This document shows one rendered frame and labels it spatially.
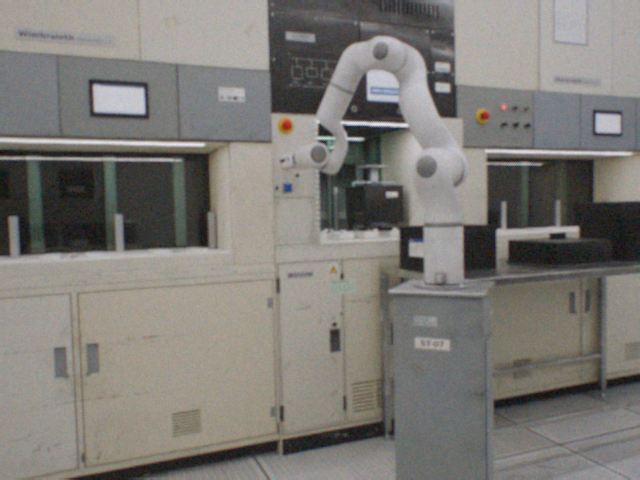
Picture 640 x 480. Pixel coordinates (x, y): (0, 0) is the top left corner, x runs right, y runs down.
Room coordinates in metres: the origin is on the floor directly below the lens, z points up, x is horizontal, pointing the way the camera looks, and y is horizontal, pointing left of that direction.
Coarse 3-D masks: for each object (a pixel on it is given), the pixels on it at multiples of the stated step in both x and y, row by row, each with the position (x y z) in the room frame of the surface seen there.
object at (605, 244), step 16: (512, 240) 2.37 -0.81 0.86; (528, 240) 2.29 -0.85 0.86; (544, 240) 2.25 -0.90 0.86; (560, 240) 2.21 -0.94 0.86; (576, 240) 2.20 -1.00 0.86; (592, 240) 2.23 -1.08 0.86; (608, 240) 2.24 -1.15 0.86; (512, 256) 2.37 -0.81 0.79; (528, 256) 2.28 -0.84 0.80; (544, 256) 2.20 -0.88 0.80; (560, 256) 2.14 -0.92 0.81; (576, 256) 2.17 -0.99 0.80; (592, 256) 2.21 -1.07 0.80; (608, 256) 2.24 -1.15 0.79
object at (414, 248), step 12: (408, 228) 2.23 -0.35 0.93; (420, 228) 2.17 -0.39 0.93; (468, 228) 2.11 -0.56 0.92; (480, 228) 2.15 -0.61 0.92; (492, 228) 2.18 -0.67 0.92; (408, 240) 2.23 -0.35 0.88; (420, 240) 2.17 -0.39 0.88; (468, 240) 2.11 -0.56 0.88; (480, 240) 2.15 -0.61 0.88; (492, 240) 2.18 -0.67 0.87; (408, 252) 2.24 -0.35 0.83; (420, 252) 2.17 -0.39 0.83; (468, 252) 2.11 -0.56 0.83; (480, 252) 2.15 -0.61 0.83; (492, 252) 2.18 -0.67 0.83; (408, 264) 2.24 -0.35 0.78; (420, 264) 2.18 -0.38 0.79; (468, 264) 2.11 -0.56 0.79; (480, 264) 2.15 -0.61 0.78; (492, 264) 2.18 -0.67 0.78
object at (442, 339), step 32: (416, 288) 1.69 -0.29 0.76; (480, 288) 1.66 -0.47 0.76; (416, 320) 1.64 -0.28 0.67; (448, 320) 1.61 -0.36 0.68; (480, 320) 1.57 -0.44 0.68; (416, 352) 1.64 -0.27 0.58; (448, 352) 1.61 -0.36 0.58; (480, 352) 1.57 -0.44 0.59; (416, 384) 1.64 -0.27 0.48; (448, 384) 1.61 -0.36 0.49; (480, 384) 1.57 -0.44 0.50; (416, 416) 1.64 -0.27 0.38; (448, 416) 1.61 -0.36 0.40; (480, 416) 1.57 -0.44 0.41; (416, 448) 1.64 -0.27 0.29; (448, 448) 1.61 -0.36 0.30; (480, 448) 1.57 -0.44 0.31
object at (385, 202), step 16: (352, 192) 2.74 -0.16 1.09; (368, 192) 2.64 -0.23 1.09; (384, 192) 2.68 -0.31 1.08; (400, 192) 2.71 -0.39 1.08; (352, 208) 2.75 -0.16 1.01; (368, 208) 2.64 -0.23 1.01; (384, 208) 2.67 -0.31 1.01; (400, 208) 2.71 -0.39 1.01; (352, 224) 2.83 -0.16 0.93; (368, 224) 2.66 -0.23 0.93
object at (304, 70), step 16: (288, 48) 2.29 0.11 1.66; (288, 64) 2.28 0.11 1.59; (304, 64) 2.31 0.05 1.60; (320, 64) 2.34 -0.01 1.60; (336, 64) 2.36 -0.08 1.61; (448, 64) 2.57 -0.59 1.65; (288, 80) 2.28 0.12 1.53; (304, 80) 2.31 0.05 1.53; (320, 80) 2.34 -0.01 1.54; (320, 176) 3.29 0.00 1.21; (336, 176) 3.33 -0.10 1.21; (352, 176) 3.37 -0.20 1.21; (368, 176) 3.38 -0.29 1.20; (288, 192) 2.29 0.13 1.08; (320, 192) 3.30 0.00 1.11; (320, 208) 3.30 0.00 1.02; (320, 224) 3.30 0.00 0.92; (384, 256) 2.45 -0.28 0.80; (336, 288) 2.36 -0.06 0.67; (352, 288) 2.38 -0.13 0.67; (320, 432) 2.32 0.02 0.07; (336, 432) 2.35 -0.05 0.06; (352, 432) 2.38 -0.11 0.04; (368, 432) 2.41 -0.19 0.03; (384, 432) 2.43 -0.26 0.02; (288, 448) 2.27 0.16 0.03; (304, 448) 2.29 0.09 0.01
